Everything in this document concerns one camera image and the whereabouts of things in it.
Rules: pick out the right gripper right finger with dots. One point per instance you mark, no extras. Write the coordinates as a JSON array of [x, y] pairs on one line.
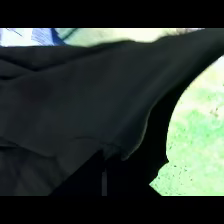
[[125, 181]]

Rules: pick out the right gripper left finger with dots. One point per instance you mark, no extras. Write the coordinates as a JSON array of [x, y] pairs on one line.
[[88, 181]]

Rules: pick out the black garment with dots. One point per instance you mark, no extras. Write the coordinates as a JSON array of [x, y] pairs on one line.
[[83, 93]]

